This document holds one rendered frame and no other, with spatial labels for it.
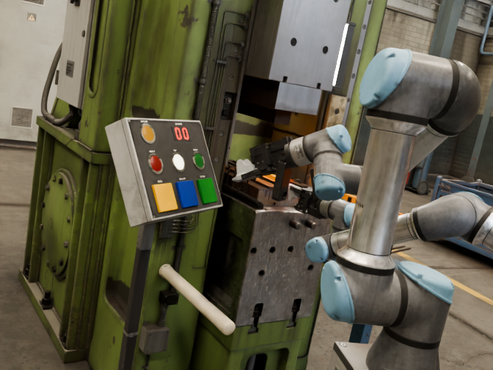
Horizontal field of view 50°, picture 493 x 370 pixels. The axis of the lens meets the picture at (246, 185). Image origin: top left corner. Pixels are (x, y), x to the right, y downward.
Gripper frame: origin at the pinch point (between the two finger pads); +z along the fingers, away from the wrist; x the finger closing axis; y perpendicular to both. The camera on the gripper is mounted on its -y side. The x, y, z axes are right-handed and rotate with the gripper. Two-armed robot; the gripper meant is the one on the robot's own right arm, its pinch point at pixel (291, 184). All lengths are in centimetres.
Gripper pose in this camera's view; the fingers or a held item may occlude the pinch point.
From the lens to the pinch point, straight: 196.7
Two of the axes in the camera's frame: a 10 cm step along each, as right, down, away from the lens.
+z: -5.5, -2.6, 7.9
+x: 8.1, 0.3, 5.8
